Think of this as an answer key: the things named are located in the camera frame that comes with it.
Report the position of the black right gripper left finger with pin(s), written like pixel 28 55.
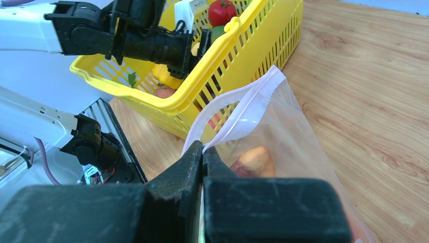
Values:
pixel 166 209

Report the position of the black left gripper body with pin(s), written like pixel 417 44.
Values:
pixel 170 49

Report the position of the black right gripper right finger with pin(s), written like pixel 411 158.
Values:
pixel 269 209

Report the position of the clear zip top bag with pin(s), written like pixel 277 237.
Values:
pixel 266 113

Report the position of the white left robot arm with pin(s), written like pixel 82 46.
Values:
pixel 36 35

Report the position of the yellow bell pepper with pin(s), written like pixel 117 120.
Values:
pixel 161 73

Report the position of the green leafy vegetable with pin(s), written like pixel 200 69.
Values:
pixel 216 32

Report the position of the red tomato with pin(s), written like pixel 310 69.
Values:
pixel 221 12

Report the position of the red chili pepper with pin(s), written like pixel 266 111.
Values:
pixel 210 117

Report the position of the yellow plastic basket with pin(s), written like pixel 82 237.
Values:
pixel 263 34

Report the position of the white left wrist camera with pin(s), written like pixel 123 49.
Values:
pixel 186 11

